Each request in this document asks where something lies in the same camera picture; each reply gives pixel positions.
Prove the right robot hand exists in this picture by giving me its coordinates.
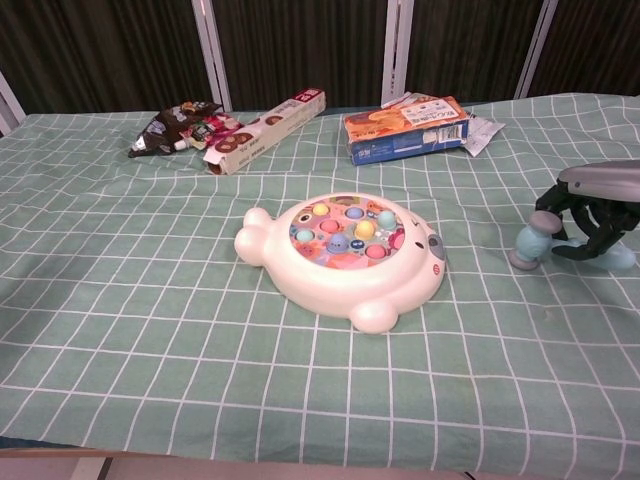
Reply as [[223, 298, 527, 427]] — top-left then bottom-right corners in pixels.
[[534, 160, 640, 261]]

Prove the light blue toy hammer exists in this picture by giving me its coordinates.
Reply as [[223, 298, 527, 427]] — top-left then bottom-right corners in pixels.
[[508, 210, 637, 274]]

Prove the white whack-a-mole toy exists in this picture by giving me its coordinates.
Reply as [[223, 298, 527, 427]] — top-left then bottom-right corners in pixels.
[[233, 191, 448, 335]]

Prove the silver white snack packet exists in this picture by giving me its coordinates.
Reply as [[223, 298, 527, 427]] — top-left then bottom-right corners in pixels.
[[464, 113, 505, 158]]

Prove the orange and blue biscuit box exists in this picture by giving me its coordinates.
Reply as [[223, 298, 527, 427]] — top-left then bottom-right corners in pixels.
[[343, 91, 472, 166]]

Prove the long beige cookie box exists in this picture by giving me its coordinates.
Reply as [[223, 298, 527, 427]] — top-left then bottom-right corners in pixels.
[[202, 88, 327, 177]]

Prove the red snack packet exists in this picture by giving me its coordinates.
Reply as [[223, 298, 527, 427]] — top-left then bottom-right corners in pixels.
[[174, 113, 246, 151]]

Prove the dark brown snack bag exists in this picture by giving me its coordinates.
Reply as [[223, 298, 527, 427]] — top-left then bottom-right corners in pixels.
[[127, 101, 225, 159]]

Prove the green checked tablecloth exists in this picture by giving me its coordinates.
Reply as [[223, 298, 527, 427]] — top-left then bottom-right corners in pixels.
[[0, 92, 640, 466]]

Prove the white partition post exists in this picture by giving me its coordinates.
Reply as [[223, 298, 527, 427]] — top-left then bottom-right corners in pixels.
[[0, 69, 26, 137], [191, 0, 234, 112], [514, 0, 560, 100], [382, 0, 416, 107]]

